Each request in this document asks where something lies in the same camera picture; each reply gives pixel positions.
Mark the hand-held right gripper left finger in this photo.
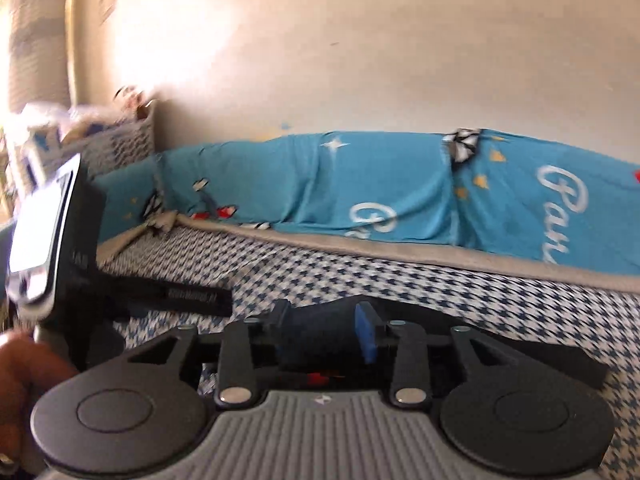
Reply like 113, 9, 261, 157
127, 300, 301, 406

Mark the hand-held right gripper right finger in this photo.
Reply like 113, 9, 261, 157
354, 304, 508, 406

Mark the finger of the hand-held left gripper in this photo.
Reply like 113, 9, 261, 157
100, 270, 234, 319

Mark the black t-shirt with red print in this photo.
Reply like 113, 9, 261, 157
200, 300, 610, 393

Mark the person's left hand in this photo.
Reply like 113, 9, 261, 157
0, 334, 81, 461

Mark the houndstooth bed mattress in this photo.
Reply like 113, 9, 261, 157
97, 220, 640, 480

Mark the white perforated basket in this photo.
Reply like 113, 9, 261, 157
0, 87, 157, 196

